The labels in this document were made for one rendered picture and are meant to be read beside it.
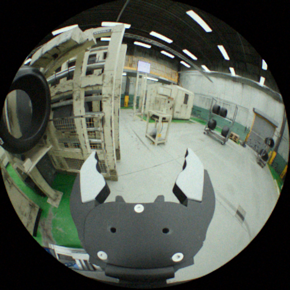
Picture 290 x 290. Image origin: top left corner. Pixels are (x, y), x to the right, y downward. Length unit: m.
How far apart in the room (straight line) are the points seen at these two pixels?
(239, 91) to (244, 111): 2.00
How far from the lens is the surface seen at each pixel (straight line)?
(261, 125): 10.42
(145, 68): 4.33
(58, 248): 1.21
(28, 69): 0.82
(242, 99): 10.52
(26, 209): 1.59
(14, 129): 1.14
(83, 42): 0.92
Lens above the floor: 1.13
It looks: 29 degrees down
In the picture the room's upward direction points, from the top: 7 degrees clockwise
